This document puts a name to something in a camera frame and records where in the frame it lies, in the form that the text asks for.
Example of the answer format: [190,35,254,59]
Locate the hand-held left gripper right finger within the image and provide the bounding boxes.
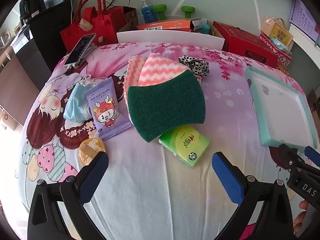
[212,151,298,240]

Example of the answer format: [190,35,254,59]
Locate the light blue packet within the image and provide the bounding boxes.
[270,38,292,54]

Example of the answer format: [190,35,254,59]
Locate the red felt handbag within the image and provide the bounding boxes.
[60,0,119,53]

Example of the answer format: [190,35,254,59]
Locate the teal rimmed box lid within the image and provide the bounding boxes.
[244,66,318,148]

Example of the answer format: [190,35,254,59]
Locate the red white patterned box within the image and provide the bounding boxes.
[260,34,293,74]

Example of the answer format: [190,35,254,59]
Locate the smartphone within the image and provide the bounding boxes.
[64,33,97,66]

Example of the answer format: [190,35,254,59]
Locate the dark red paper bag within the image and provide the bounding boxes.
[109,6,138,33]

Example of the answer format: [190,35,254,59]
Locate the person's right hand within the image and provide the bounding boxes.
[294,200,310,235]

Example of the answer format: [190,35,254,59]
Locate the blue liquid plastic bottle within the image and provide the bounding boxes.
[140,0,157,24]

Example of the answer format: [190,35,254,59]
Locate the printed cartoon bedsheet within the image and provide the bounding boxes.
[16,42,315,240]

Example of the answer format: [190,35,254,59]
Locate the pink white striped towel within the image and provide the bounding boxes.
[138,54,200,87]

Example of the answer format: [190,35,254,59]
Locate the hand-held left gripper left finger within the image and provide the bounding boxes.
[27,151,110,240]

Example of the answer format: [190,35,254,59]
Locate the purple baby wipes packet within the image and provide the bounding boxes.
[84,77,132,140]

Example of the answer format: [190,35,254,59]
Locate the green yellow scouring sponge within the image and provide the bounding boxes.
[127,70,207,143]

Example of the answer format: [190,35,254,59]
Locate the white phone stand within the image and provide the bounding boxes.
[66,42,97,70]

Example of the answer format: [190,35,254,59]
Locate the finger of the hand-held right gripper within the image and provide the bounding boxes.
[278,143,307,173]
[304,146,320,168]

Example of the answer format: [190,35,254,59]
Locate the yellow gift box with handle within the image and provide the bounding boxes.
[260,16,293,48]

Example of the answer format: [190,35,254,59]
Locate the green dumbbell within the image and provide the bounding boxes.
[153,4,167,20]
[181,6,196,19]

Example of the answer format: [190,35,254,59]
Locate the white foam board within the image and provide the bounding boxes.
[117,30,225,50]

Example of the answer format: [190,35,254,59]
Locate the red gift box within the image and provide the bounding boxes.
[212,21,279,68]

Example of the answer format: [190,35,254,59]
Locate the pale pink fuzzy cloth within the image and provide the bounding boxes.
[124,56,148,100]

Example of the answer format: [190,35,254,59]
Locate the leopard print scrunchie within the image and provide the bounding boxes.
[178,55,210,77]

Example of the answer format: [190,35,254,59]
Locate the purple perforated basket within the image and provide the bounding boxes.
[289,0,320,47]

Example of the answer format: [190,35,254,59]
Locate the brown wooden cabinet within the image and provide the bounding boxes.
[0,51,44,130]

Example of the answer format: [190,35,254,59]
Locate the black cabinet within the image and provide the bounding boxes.
[11,12,75,85]

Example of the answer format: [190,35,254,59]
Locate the blue face mask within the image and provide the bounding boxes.
[63,83,94,122]

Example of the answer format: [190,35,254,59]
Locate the orange cardboard box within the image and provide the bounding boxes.
[137,19,202,33]

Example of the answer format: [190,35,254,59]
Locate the black machine with screen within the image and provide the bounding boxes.
[19,0,73,22]

